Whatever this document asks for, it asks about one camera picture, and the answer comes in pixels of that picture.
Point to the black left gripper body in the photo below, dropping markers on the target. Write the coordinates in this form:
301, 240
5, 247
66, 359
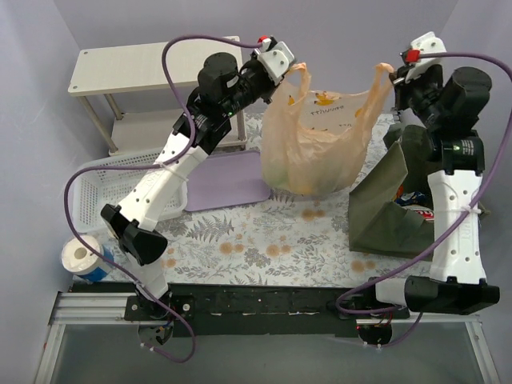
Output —
263, 82

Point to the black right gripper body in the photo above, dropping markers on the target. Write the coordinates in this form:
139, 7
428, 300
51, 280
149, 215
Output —
402, 96

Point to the orange plastic grocery bag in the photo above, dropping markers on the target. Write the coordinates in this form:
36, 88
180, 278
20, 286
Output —
314, 142

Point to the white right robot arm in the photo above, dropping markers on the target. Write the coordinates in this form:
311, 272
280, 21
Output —
449, 109

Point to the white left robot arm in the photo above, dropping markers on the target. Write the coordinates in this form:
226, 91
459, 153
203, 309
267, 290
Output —
224, 89

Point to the purple plastic tray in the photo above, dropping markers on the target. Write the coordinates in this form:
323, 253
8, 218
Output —
226, 180

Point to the colourful snack packet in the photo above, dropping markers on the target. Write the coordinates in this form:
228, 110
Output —
415, 201

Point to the green canvas tote bag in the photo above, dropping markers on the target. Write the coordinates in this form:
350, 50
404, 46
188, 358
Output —
384, 208

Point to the white two-tier shelf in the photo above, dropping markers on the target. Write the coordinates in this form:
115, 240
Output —
126, 94

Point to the floral patterned table mat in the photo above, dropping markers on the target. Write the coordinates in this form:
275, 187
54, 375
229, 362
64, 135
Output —
287, 240

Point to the white perforated plastic basket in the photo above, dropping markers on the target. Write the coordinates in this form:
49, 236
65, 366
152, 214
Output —
93, 189

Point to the white paper towel roll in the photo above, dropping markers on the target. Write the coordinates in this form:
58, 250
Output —
83, 263

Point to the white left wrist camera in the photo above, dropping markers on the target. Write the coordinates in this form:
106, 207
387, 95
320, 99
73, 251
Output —
276, 58

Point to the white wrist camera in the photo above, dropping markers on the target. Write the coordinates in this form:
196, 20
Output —
424, 50
276, 58

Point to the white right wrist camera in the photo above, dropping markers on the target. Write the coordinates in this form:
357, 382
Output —
424, 50

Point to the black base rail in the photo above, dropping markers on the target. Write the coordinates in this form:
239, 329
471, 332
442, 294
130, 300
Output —
215, 310

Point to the aluminium frame rail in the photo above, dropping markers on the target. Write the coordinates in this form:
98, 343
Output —
77, 309

